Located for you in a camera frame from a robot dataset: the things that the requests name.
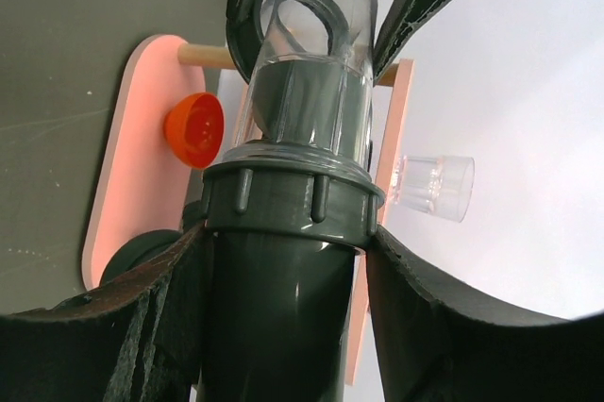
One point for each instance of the orange bowl bottom shelf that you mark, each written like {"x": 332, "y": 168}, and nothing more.
{"x": 194, "y": 129}

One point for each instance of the pink three-tier shelf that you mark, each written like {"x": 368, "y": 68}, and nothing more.
{"x": 142, "y": 184}

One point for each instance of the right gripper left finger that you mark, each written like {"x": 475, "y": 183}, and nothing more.
{"x": 136, "y": 338}

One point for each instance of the grey pvc tee fitting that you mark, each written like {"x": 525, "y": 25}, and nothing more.
{"x": 285, "y": 231}

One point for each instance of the clear drinking glass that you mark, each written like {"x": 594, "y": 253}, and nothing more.
{"x": 440, "y": 187}

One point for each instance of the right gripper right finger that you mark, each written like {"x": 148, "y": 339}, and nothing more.
{"x": 439, "y": 339}

